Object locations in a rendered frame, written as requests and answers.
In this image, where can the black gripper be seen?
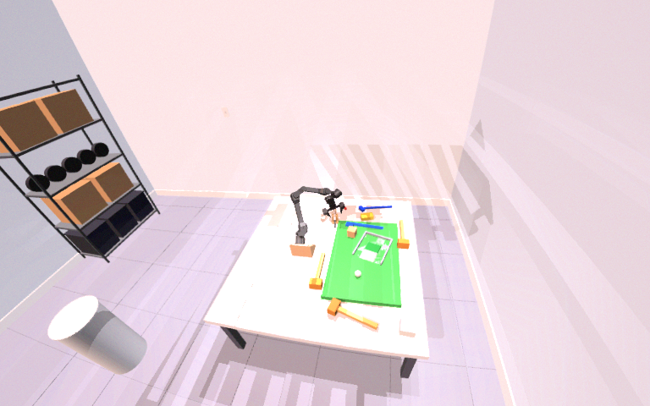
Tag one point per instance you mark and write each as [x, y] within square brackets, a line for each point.
[333, 206]

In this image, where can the blue block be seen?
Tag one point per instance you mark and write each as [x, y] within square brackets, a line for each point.
[362, 225]

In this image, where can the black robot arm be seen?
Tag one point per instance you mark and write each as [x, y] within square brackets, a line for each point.
[295, 197]

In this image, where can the light green flat mat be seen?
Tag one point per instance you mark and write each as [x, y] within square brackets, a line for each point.
[376, 282]

